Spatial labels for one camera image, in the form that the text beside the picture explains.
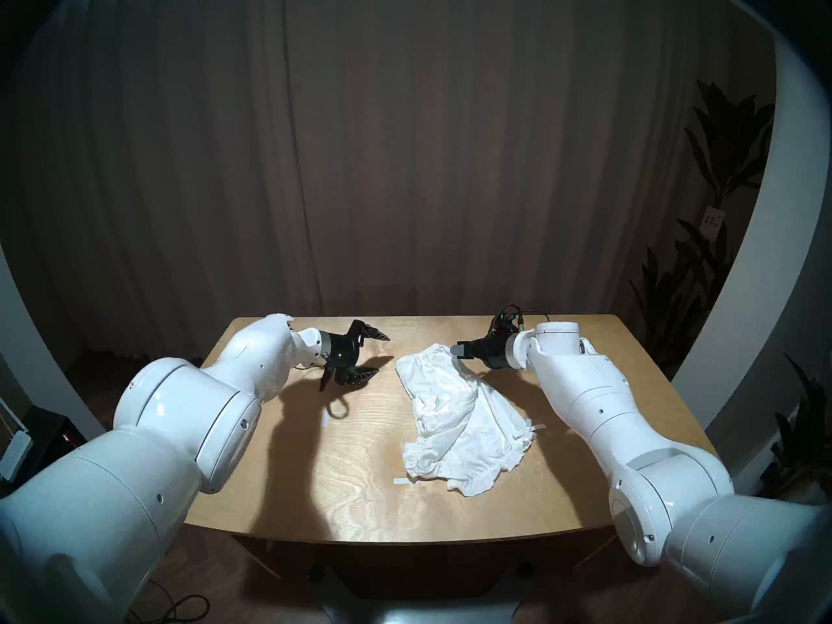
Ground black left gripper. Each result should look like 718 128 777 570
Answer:
317 318 391 388

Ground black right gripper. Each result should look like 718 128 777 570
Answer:
450 333 521 370

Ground white ruffled pants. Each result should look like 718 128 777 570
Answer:
395 343 539 498

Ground light wooden table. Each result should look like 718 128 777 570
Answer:
185 314 719 545

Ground beige pleated curtain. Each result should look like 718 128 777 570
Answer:
0 0 781 370

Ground black computer tower with lights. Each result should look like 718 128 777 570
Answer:
23 405 86 449

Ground tall dark leafy plant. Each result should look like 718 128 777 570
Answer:
627 77 777 380

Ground dark leafy potted plant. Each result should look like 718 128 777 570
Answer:
767 353 832 506

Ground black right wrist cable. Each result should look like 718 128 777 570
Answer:
493 304 551 335

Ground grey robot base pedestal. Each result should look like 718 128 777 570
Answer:
312 564 540 624

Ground black floor cables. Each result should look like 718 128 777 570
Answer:
130 593 212 624

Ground white wall box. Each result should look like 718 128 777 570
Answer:
0 429 33 482

